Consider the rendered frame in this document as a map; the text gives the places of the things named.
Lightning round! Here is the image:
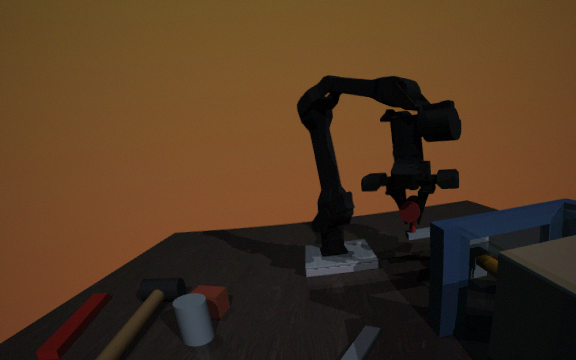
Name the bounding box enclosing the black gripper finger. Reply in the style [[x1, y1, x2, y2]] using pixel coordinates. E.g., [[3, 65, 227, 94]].
[[385, 189, 407, 208], [417, 186, 436, 224]]

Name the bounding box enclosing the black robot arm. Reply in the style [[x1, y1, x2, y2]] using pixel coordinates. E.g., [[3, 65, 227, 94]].
[[297, 75, 461, 257]]

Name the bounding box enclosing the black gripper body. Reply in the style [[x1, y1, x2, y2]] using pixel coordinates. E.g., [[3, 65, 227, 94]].
[[361, 142, 459, 192]]

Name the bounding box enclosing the grey cylinder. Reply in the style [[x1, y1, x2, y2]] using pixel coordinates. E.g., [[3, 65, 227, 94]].
[[172, 293, 215, 347]]

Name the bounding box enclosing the black mallet with wooden handle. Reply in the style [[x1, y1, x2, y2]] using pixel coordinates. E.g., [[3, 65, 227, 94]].
[[96, 278, 186, 360]]

